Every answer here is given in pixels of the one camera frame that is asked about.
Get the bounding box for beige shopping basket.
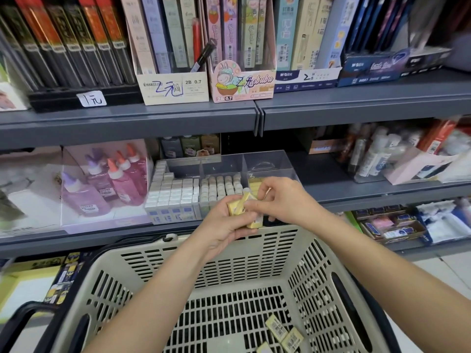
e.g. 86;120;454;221
0;226;402;353

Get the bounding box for pink glue display box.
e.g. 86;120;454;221
60;139;154;234

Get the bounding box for pile of erasers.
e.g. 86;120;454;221
256;314;305;353

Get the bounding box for translucent glue bottle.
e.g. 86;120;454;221
182;134;202;157
160;136;183;159
201;133;222;155

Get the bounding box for pink glue bottle orange cap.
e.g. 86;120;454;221
125;143;150;181
116;151;148;192
106;158;142;206

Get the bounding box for dark blue yellow packets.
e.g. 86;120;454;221
44;251;83;304

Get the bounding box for person's right forearm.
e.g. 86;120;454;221
309;209;471;353

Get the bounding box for person's left forearm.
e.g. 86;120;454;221
84;242;222;353

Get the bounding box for clear plastic divider tray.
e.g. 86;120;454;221
151;149;299;224

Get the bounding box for cartoon print display box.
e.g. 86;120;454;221
0;58;30;112

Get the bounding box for white glue display box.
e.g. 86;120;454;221
0;147;66;240

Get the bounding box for yellow empty display box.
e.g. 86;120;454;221
0;262;63;321

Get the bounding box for rows of white erasers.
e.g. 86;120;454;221
145;159;201;224

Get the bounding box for row of white green erasers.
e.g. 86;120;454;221
199;173;244;218

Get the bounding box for colourful pencil display box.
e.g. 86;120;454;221
208;0;277;103

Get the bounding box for person's left hand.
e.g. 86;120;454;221
191;195;260;263

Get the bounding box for black pen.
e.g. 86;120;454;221
190;39;218;73

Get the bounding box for grey store shelves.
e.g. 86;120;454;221
0;0;471;321

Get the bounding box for pink glue bottle purple cap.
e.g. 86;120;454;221
62;171;111;216
84;152;119;199

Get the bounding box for white pencil display box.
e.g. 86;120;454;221
121;0;210;106

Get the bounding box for white price label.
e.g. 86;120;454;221
77;90;107;108

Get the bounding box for blue white display box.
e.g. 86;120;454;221
274;0;453;94

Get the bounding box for black lead tube display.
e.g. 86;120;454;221
0;0;144;111

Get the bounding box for person's right hand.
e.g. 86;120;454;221
245;176;326;234

